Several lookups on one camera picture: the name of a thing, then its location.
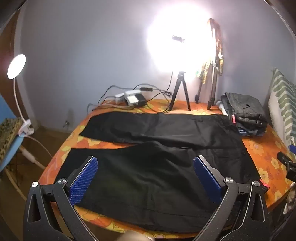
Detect white power strip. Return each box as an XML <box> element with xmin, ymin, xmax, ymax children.
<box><xmin>114</xmin><ymin>90</ymin><xmax>147</xmax><ymax>107</ymax></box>

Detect orange floral bedsheet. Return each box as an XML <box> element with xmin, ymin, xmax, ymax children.
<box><xmin>38</xmin><ymin>98</ymin><xmax>294</xmax><ymax>239</ymax></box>

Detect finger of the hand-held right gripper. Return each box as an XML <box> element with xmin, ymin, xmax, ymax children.
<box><xmin>277</xmin><ymin>152</ymin><xmax>296</xmax><ymax>181</ymax></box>

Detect black pants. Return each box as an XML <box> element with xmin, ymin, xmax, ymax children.
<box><xmin>55</xmin><ymin>111</ymin><xmax>262</xmax><ymax>233</ymax></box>

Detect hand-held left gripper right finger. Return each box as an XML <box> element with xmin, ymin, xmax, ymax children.
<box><xmin>192</xmin><ymin>156</ymin><xmax>271</xmax><ymax>241</ymax></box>

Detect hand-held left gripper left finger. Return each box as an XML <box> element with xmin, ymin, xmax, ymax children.
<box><xmin>23</xmin><ymin>156</ymin><xmax>99</xmax><ymax>241</ymax></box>

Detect tall silver light stand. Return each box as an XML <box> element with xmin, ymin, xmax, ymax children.
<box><xmin>195</xmin><ymin>19</ymin><xmax>222</xmax><ymax>110</ymax></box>

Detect leopard print cushion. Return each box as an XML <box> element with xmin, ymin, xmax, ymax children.
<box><xmin>0</xmin><ymin>117</ymin><xmax>24</xmax><ymax>163</ymax></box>

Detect white lamp cable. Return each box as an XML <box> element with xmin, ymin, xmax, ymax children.
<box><xmin>27</xmin><ymin>135</ymin><xmax>54</xmax><ymax>158</ymax></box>

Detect person's right hand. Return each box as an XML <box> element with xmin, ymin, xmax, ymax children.
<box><xmin>283</xmin><ymin>182</ymin><xmax>296</xmax><ymax>215</ymax></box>

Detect colourful patterned cloth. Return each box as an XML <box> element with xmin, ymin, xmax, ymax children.
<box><xmin>196</xmin><ymin>19</ymin><xmax>225</xmax><ymax>84</ymax></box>

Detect bright ring light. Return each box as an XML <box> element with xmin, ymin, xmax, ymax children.
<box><xmin>147</xmin><ymin>13</ymin><xmax>216</xmax><ymax>73</ymax></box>

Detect green striped pillow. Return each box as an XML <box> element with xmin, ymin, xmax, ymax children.
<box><xmin>268</xmin><ymin>68</ymin><xmax>296</xmax><ymax>150</ymax></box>

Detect blue chair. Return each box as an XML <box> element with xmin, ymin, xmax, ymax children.
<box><xmin>0</xmin><ymin>95</ymin><xmax>47</xmax><ymax>202</ymax></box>

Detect small black tripod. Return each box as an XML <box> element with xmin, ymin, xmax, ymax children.
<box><xmin>169</xmin><ymin>71</ymin><xmax>191</xmax><ymax>112</ymax></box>

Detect folded blue jeans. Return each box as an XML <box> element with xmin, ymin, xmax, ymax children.
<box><xmin>237</xmin><ymin>124</ymin><xmax>266</xmax><ymax>138</ymax></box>

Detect black cables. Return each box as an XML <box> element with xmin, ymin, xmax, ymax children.
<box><xmin>98</xmin><ymin>84</ymin><xmax>173</xmax><ymax>114</ymax></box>

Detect white clip lamp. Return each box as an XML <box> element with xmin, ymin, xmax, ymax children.
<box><xmin>7</xmin><ymin>54</ymin><xmax>35</xmax><ymax>137</ymax></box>

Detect folded dark grey pants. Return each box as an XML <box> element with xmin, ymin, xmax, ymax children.
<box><xmin>221</xmin><ymin>92</ymin><xmax>268</xmax><ymax>127</ymax></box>

